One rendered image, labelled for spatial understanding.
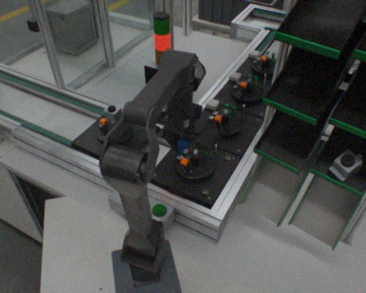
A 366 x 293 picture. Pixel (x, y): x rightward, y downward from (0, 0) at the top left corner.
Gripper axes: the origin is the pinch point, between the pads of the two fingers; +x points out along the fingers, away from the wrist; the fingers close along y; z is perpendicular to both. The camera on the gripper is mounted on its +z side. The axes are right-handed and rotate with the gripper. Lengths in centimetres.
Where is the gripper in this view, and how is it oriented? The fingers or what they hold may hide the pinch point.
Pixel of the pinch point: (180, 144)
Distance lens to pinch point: 84.1
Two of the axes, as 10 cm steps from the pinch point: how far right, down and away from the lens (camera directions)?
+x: 0.0, 7.3, 6.9
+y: -8.7, -3.3, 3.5
